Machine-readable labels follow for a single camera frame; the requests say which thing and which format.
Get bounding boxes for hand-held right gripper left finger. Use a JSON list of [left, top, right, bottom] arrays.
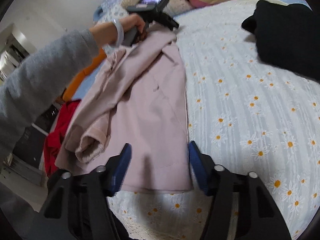
[[42, 143, 132, 240]]

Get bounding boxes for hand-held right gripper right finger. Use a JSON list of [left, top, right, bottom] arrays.
[[187, 140, 292, 240]]

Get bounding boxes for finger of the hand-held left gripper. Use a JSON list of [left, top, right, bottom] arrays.
[[157, 12, 180, 30]]

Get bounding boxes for pink hooded jacket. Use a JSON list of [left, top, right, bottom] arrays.
[[54, 24, 193, 192]]

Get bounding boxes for person's left forearm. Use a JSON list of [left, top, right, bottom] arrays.
[[0, 21, 120, 160]]

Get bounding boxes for person's left hand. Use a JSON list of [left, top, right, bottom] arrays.
[[120, 13, 148, 42]]

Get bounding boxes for floral white pillow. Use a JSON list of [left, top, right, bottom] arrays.
[[94, 0, 130, 23]]

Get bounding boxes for person's dark pants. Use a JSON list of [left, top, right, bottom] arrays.
[[82, 217, 130, 240]]

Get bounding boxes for daisy print lace blanket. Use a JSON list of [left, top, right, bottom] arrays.
[[106, 0, 320, 240]]

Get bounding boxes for red garment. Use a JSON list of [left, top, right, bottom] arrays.
[[43, 99, 82, 178]]

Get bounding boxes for black folded garment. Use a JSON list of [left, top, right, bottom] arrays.
[[241, 0, 320, 82]]

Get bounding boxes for white bangle bracelet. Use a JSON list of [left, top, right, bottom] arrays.
[[110, 17, 125, 48]]

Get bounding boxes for orange bed frame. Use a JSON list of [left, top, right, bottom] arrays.
[[62, 0, 305, 100]]

